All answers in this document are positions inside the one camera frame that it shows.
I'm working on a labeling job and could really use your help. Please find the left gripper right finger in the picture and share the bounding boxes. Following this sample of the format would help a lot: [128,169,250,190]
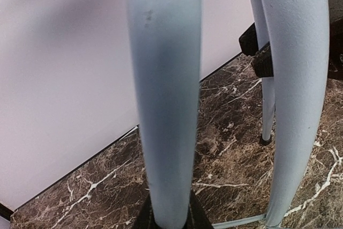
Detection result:
[187,191,213,229]

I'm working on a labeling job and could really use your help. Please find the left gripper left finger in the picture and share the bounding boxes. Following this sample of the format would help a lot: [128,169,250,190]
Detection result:
[135,195,157,229]

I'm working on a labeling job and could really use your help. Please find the light blue music stand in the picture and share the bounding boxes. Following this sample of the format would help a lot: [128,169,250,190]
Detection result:
[127,0,330,228]

